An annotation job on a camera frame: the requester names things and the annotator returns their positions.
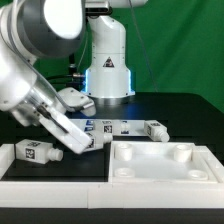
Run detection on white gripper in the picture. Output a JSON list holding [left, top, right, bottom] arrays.
[[39, 106, 92, 154]]

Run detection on grey camera on pole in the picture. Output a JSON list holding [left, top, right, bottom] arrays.
[[85, 0, 112, 16]]

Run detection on black cables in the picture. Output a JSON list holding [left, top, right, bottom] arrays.
[[46, 73, 86, 84]]

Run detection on white sheet with tags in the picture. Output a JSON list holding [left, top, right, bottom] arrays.
[[72, 119, 144, 136]]

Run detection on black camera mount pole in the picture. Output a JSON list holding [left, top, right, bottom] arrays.
[[68, 54, 77, 77]]

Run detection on white square tabletop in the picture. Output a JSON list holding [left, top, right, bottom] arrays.
[[109, 141, 224, 184]]

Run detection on white U-shaped fence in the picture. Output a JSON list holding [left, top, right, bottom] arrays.
[[0, 144, 224, 209]]

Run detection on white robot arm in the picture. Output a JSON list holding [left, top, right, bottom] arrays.
[[0, 0, 148, 154]]

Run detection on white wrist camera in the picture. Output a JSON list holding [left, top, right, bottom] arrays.
[[58, 87, 96, 117]]

